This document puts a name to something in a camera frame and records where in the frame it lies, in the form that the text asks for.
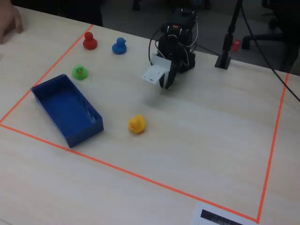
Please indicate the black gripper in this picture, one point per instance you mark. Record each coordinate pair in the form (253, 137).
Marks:
(170, 74)

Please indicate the yellow rubber duck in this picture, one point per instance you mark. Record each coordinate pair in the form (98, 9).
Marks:
(136, 124)

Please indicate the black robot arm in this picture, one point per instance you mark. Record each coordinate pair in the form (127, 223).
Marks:
(185, 58)

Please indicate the blue rubber duck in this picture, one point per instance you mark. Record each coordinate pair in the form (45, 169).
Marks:
(119, 47)

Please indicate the red rubber duck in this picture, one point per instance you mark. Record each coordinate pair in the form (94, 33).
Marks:
(90, 42)

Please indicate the green rubber duck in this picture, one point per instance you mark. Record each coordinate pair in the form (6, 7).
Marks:
(80, 72)

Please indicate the blue plastic box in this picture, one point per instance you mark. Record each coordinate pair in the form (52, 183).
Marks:
(68, 107)

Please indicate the person's right hand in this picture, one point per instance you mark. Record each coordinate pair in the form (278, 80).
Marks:
(9, 21)

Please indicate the black stand with base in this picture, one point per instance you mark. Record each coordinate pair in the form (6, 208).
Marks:
(227, 44)

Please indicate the red clamp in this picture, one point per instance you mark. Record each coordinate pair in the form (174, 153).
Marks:
(236, 45)

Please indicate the orange tape strip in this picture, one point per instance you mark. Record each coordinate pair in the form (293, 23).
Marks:
(273, 145)
(131, 174)
(47, 73)

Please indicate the black office chair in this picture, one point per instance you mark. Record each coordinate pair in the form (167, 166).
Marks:
(281, 23)

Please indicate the white paper with black print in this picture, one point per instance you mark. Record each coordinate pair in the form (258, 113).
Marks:
(211, 216)

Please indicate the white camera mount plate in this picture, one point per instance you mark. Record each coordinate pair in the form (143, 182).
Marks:
(155, 73)

